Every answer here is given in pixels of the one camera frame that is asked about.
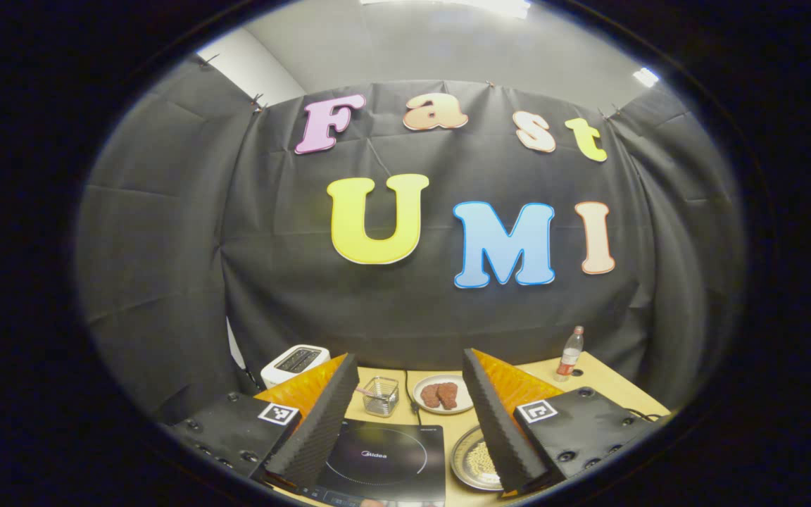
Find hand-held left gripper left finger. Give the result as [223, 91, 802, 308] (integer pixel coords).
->
[166, 353, 360, 490]

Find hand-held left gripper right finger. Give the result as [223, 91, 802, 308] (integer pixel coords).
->
[462, 348, 660, 494]

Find steel pot with black handles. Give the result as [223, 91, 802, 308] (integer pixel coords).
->
[450, 425, 505, 492]

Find black induction cooktop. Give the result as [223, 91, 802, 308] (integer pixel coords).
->
[293, 419, 446, 504]

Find pile of soybeans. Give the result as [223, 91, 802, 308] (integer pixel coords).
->
[465, 440, 499, 481]

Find round white plate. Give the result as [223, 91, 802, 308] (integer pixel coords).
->
[413, 374, 474, 415]

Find white toaster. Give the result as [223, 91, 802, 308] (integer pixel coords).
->
[260, 344, 331, 389]

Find clear water bottle red label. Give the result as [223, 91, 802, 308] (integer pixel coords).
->
[555, 325, 586, 383]

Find black backdrop cloth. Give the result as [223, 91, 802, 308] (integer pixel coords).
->
[75, 56, 748, 423]

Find black power cable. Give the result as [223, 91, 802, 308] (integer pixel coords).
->
[404, 370, 422, 423]

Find clear wire-pattern container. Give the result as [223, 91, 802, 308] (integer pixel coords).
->
[362, 377, 401, 418]

